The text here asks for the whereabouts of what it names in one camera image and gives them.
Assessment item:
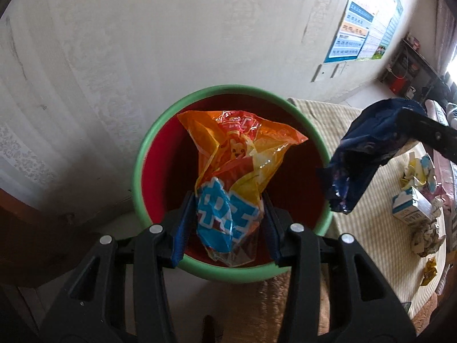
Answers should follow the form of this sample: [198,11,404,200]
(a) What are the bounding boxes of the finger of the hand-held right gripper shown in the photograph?
[400,107,457,163]

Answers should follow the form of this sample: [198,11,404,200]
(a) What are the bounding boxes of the pink snack bag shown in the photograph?
[430,185,451,212]

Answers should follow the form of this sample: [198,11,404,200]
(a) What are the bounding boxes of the red plastic container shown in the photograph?
[389,75,411,94]

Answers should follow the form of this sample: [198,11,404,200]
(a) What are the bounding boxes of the dark blue snack bag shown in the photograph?
[317,98,429,215]

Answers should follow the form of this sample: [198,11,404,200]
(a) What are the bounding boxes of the green and red waste bin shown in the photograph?
[133,85,333,284]

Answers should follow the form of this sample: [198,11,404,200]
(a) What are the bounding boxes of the pale curtain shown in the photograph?
[433,0,457,76]

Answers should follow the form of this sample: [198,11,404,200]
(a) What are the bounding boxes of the crumpled white paper wrapper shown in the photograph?
[410,218,447,258]

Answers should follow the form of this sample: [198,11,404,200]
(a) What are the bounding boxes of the green bordered wall poster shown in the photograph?
[357,0,405,60]

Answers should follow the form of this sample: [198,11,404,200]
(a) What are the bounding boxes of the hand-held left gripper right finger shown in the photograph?
[262,191,418,343]

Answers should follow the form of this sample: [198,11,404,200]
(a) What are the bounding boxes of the white and blue milk carton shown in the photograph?
[392,186,434,226]

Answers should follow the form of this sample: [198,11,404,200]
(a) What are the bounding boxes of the blue bordered wall poster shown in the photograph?
[323,0,375,64]

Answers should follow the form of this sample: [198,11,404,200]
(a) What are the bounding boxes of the small yellow wrapper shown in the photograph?
[420,257,438,286]

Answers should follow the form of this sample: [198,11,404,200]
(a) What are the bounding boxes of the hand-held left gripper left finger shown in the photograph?
[37,191,197,343]

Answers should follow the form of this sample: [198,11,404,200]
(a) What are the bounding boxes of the crumpled silver yellow wrapper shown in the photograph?
[399,153,438,190]

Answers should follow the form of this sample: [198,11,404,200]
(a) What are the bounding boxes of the dark metal rack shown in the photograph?
[379,35,448,99]

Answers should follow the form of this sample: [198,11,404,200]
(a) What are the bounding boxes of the yellow checked tablecloth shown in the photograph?
[288,97,451,329]

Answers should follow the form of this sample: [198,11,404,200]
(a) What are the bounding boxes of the orange snack bag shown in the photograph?
[177,110,309,268]

